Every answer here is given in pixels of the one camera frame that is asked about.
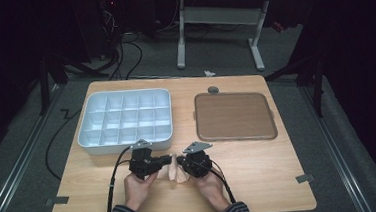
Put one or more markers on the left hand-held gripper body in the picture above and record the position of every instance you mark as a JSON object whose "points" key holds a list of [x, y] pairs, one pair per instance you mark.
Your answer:
{"points": [[143, 164]]}

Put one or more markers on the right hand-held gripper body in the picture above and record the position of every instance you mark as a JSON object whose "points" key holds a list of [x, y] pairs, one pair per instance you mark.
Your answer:
{"points": [[196, 164]]}

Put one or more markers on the beige cloth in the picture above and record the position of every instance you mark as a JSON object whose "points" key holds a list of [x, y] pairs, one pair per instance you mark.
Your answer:
{"points": [[178, 175]]}

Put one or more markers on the white divided storage box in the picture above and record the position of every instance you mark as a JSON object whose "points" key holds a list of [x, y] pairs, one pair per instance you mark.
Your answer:
{"points": [[126, 113]]}

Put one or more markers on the person's left hand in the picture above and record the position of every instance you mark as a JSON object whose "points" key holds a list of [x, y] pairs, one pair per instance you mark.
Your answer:
{"points": [[138, 191]]}

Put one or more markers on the person's right hand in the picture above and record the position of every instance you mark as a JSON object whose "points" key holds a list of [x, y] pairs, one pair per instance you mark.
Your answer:
{"points": [[213, 191]]}

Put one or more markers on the brown wooden tray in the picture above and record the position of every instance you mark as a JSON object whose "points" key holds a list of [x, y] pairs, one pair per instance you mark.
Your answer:
{"points": [[233, 116]]}

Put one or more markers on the grey round cap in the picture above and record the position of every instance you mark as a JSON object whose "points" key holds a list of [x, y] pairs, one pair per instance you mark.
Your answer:
{"points": [[213, 90]]}

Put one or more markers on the white crumpled paper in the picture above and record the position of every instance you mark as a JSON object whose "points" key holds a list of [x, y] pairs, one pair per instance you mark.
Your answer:
{"points": [[209, 73]]}

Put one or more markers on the black metal stand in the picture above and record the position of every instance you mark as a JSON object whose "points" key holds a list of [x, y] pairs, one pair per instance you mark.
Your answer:
{"points": [[318, 87], [44, 86]]}

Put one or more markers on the metal floor rail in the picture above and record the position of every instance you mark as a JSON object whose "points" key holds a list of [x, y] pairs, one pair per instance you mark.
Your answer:
{"points": [[336, 149], [19, 161]]}

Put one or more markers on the desk with white metal frame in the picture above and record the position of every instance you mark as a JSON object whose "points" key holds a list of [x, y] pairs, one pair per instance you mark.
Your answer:
{"points": [[223, 16]]}

